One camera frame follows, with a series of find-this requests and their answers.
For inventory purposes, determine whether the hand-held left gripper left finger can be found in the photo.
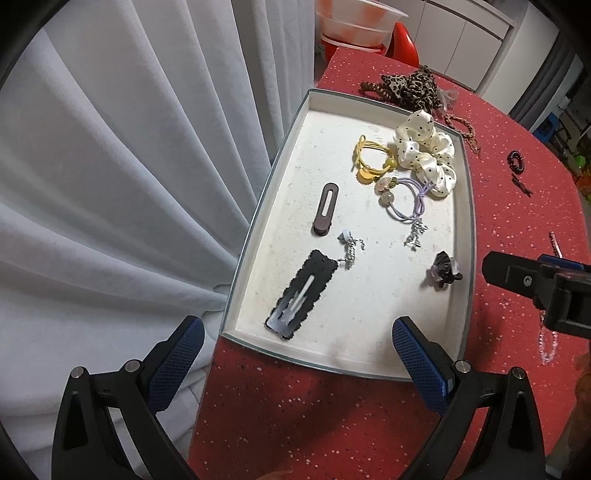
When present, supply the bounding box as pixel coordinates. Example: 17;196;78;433
51;316;206;480

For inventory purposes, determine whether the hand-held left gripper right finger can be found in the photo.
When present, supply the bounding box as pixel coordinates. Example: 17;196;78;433
392;316;546;480

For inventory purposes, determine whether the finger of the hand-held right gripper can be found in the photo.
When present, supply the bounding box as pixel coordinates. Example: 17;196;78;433
540;253;591;274
482;251;591;336

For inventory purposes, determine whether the dark translucent claw clip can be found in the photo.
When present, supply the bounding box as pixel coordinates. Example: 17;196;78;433
424;251;464;291

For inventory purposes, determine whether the silver chain necklace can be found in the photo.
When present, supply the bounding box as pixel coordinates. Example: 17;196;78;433
403;220;428;250

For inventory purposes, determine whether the purple beaded hair tie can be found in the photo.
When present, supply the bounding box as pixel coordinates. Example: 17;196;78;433
373;177;437;223

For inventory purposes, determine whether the black scalloped snap clip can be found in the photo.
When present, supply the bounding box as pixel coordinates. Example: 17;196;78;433
263;248;336;342

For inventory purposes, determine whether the silver pearl earring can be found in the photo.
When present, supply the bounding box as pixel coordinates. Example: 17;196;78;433
337;230;366;269

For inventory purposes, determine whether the white polka dot scrunchie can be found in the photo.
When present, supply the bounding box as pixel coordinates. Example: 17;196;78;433
393;110;457;199

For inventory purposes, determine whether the brown long hair clip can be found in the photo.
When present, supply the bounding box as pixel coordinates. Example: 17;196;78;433
312;183;339;237

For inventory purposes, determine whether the yellow hair tie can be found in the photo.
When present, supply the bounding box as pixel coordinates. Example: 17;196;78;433
353;134;399;185

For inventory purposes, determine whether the white tray with grey rim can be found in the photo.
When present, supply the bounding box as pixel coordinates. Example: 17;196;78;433
220;88;476;383

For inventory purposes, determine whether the blue plastic stool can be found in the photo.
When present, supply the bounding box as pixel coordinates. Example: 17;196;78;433
535;117;562;142

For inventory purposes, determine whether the white curtain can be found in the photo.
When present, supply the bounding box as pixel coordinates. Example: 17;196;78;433
0;0;320;480

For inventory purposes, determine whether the clear hair claw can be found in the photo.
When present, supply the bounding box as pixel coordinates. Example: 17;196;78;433
436;89;461;112

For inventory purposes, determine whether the leopard print scrunchie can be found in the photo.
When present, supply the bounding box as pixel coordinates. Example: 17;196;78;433
380;65;443;114

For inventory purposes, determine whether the white cabinet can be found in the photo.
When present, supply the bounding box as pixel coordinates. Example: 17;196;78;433
405;0;514;94

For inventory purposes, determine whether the red plastic stool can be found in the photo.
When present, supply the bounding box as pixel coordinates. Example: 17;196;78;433
392;21;421;66

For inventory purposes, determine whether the red plastic basin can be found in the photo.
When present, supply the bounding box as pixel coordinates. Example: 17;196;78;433
320;36;389;55

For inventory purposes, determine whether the clear plastic basin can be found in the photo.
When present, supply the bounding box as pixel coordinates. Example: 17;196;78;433
315;0;410;47

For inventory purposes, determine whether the clear crystal bead bracelet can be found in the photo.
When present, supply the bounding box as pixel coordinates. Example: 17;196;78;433
537;308;562;366

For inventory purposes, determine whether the brown chain hair band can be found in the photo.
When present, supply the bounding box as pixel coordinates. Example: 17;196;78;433
445;113;482;158

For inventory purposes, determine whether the brown bead bracelet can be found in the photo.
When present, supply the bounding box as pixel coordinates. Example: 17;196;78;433
359;79;393;100

